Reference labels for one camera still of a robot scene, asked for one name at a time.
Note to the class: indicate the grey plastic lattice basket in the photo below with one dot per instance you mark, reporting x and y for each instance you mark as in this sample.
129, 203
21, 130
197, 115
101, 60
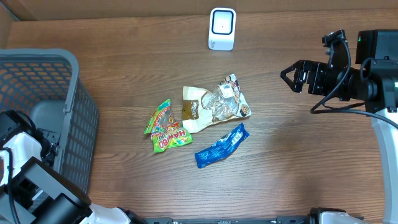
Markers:
45, 85

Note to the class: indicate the white barcode scanner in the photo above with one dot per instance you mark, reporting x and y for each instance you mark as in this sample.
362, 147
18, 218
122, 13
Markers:
222, 28

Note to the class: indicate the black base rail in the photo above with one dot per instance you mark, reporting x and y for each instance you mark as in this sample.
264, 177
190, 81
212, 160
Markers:
317, 215

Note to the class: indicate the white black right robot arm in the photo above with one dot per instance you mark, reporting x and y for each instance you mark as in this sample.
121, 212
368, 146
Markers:
365, 86

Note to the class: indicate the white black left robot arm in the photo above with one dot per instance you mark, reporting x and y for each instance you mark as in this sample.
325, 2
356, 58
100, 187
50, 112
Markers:
32, 192

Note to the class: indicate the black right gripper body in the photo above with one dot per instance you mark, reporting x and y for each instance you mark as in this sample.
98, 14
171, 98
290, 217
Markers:
323, 78

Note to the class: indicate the blue snack packet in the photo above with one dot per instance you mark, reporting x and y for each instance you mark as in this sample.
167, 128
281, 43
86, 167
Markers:
223, 148

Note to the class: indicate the beige dried mushroom bag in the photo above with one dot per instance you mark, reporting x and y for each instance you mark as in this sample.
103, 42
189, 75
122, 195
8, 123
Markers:
203, 108

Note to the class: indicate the green Haribo gummy bag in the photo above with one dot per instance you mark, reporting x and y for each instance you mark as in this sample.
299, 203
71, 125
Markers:
165, 131

